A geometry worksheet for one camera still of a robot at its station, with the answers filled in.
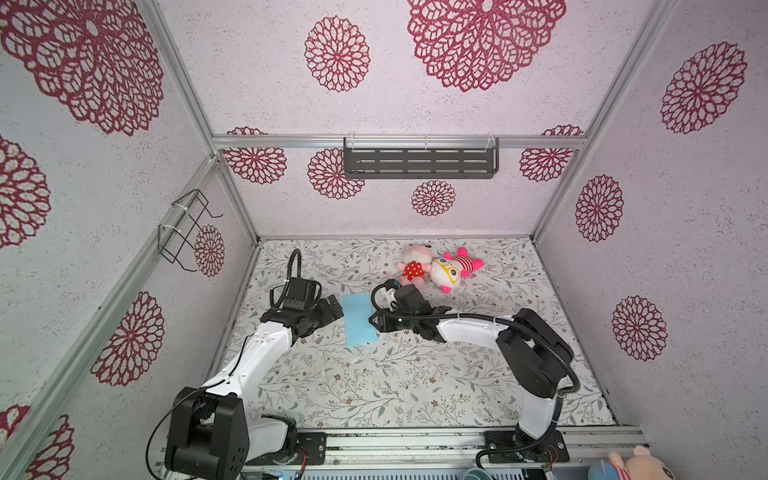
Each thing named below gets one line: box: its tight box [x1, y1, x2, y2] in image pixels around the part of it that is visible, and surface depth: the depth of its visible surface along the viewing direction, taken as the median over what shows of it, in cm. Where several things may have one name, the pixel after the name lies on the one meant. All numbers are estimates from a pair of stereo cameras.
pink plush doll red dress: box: [396, 244, 432, 288], surface depth 105 cm
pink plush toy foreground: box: [608, 445, 675, 480], surface depth 67 cm
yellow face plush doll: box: [430, 247, 485, 295], surface depth 105 cm
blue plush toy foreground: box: [588, 459, 619, 480], surface depth 67 cm
